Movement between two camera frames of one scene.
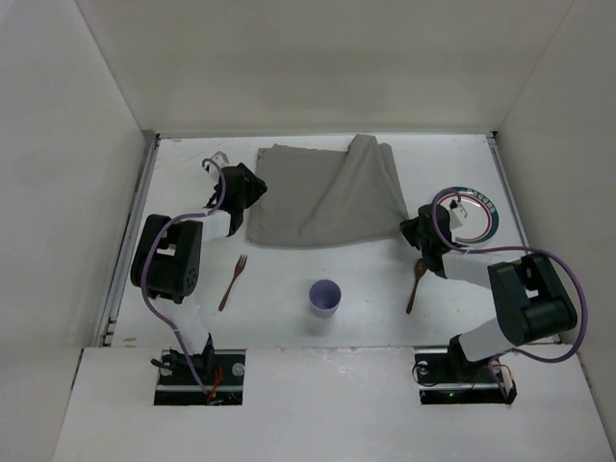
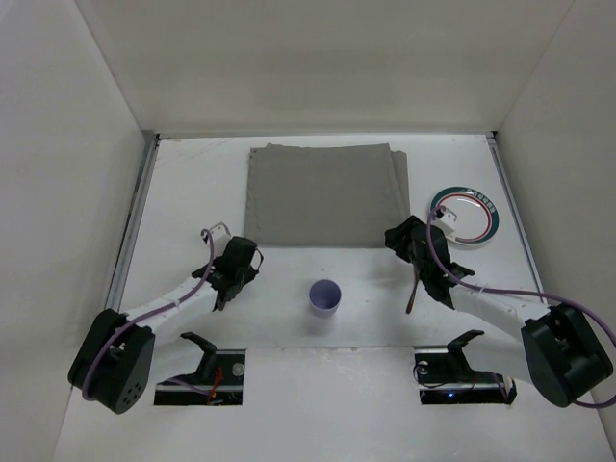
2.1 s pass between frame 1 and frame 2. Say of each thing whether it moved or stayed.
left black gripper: moved
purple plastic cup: stayed
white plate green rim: stayed
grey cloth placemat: stayed
